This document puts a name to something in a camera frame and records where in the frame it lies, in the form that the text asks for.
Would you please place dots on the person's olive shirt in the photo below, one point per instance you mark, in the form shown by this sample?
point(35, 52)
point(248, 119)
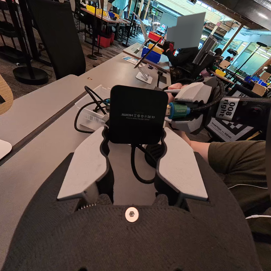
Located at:
point(249, 201)

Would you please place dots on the black stanchion post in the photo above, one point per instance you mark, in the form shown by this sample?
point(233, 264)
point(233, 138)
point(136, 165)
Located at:
point(92, 55)
point(98, 53)

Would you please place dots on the blue storage bin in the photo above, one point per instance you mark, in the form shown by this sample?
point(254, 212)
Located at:
point(151, 56)

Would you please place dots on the black floor stand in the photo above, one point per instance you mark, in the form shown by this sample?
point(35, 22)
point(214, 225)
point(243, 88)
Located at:
point(30, 75)

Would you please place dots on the blue printed leaflet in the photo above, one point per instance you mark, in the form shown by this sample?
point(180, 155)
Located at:
point(129, 59)

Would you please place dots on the yellow storage bin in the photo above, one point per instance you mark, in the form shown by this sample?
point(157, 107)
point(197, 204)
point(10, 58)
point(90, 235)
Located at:
point(156, 48)

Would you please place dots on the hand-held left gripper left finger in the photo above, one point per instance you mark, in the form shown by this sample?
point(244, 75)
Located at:
point(84, 165)

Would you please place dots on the wooden workbench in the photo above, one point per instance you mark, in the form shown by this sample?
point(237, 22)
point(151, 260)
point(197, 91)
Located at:
point(108, 19)

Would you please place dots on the black textured holder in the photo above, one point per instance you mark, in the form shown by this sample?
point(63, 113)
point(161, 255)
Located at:
point(154, 155)

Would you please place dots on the grey computer monitor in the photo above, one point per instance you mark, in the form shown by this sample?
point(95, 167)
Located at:
point(204, 49)

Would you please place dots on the person's right forearm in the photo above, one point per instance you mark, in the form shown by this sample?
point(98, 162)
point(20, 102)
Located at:
point(232, 156)

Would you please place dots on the black floor lamp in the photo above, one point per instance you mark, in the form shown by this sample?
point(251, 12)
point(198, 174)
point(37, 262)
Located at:
point(247, 57)

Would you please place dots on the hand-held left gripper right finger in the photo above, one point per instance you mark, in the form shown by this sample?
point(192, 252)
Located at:
point(182, 169)

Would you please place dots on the red storage bin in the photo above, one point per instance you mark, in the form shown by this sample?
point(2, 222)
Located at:
point(154, 36)

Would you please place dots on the person's right hand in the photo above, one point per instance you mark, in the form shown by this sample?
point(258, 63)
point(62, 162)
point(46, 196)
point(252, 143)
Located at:
point(174, 90)

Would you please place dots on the black HDMI box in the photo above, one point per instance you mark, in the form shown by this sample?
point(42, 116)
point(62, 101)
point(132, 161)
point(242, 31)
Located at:
point(137, 114)

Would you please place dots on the clear plastic bin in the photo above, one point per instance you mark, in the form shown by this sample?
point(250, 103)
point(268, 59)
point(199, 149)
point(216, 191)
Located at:
point(93, 112)

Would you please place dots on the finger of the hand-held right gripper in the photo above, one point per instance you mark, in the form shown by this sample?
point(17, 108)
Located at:
point(194, 93)
point(188, 125)

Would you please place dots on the red floor box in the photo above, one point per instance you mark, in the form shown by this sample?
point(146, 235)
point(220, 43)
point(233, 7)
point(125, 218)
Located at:
point(104, 41)

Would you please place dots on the tablet on grey stand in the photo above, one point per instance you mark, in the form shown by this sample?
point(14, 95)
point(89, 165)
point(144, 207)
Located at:
point(144, 74)

